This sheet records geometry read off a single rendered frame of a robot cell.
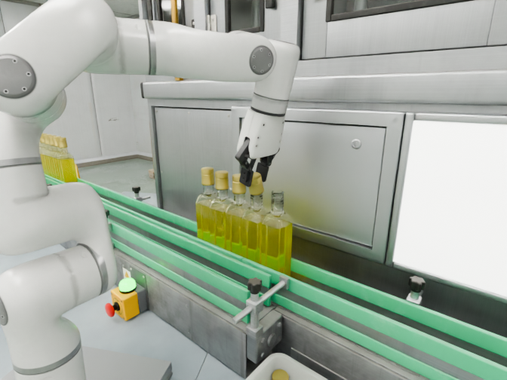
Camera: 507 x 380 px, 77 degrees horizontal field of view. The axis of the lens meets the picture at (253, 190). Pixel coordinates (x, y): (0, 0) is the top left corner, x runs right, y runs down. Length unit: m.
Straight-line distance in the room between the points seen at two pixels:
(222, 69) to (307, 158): 0.36
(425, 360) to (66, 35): 0.73
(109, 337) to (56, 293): 0.43
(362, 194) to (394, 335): 0.30
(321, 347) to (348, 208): 0.31
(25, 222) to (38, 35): 0.25
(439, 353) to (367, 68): 0.55
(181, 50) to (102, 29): 0.12
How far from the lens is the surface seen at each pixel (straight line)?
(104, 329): 1.01
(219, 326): 0.78
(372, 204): 0.76
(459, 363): 0.66
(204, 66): 0.55
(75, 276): 0.58
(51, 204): 0.56
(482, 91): 0.69
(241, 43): 0.56
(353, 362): 0.73
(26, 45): 0.50
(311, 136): 0.80
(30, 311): 0.57
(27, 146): 0.57
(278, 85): 0.65
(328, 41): 0.83
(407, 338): 0.67
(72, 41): 0.50
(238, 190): 0.78
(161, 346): 0.91
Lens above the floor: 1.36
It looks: 17 degrees down
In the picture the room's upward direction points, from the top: straight up
